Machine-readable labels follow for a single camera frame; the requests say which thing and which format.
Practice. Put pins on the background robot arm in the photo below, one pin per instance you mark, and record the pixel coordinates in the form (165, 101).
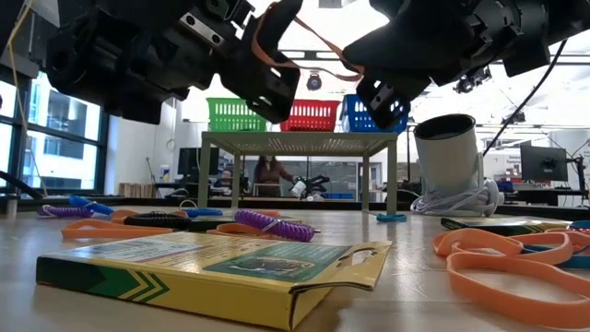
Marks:
(313, 182)

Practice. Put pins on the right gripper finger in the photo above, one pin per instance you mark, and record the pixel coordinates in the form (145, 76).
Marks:
(396, 55)
(387, 101)

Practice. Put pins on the red plastic basket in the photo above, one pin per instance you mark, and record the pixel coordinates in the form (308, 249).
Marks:
(313, 115)

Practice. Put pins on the pale green perforated metal shelf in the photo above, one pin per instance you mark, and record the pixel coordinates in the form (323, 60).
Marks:
(299, 143)

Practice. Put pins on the blue rubber band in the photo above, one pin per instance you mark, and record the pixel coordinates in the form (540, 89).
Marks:
(392, 218)
(576, 263)
(581, 224)

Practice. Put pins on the black ceiling spotlight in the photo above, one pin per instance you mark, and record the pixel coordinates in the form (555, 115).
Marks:
(314, 82)
(514, 117)
(475, 79)

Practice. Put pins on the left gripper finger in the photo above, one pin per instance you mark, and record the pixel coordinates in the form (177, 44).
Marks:
(267, 92)
(281, 32)

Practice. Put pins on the large window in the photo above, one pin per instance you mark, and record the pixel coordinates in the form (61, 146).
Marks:
(64, 157)

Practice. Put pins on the white bottle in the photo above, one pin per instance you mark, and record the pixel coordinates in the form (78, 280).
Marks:
(164, 174)

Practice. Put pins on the ceiling light strip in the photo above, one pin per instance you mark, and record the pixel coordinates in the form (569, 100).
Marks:
(571, 59)

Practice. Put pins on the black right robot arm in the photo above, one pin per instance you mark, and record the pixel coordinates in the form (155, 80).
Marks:
(571, 18)

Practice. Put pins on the green plastic basket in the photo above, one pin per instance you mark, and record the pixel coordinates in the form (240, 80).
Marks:
(230, 115)

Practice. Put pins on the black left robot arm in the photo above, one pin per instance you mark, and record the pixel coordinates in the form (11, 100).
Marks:
(92, 69)

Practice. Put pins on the person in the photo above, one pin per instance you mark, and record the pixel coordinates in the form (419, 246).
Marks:
(226, 179)
(269, 173)

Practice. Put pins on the white cylinder with black top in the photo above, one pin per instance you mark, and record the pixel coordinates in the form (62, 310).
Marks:
(447, 161)

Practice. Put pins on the wooden crate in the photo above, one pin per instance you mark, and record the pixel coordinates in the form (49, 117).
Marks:
(136, 190)

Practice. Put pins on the blue plastic basket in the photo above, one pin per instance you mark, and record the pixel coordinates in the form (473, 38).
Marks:
(355, 120)

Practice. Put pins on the background office desk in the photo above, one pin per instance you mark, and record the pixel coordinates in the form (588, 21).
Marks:
(544, 196)

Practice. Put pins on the black computer monitor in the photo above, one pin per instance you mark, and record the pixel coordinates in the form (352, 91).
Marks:
(189, 161)
(544, 163)

